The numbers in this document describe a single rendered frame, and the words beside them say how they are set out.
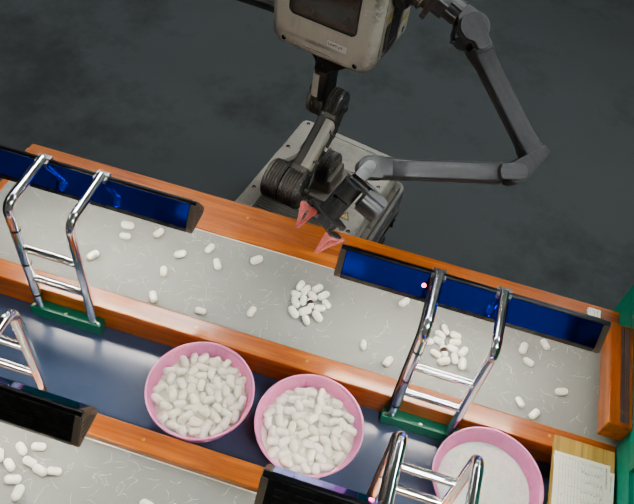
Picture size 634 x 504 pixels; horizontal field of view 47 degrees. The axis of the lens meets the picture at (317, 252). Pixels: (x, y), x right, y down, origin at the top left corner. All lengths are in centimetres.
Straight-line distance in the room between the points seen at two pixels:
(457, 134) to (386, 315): 184
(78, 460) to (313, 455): 54
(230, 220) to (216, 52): 195
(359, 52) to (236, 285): 72
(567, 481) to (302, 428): 64
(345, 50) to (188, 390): 99
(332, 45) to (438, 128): 172
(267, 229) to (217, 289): 24
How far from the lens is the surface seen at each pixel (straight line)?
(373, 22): 199
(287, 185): 223
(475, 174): 192
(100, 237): 216
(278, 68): 391
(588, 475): 193
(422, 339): 159
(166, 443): 179
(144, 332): 200
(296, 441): 182
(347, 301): 203
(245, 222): 214
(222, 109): 365
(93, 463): 182
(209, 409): 186
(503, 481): 189
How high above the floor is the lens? 240
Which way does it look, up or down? 52 degrees down
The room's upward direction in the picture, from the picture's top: 9 degrees clockwise
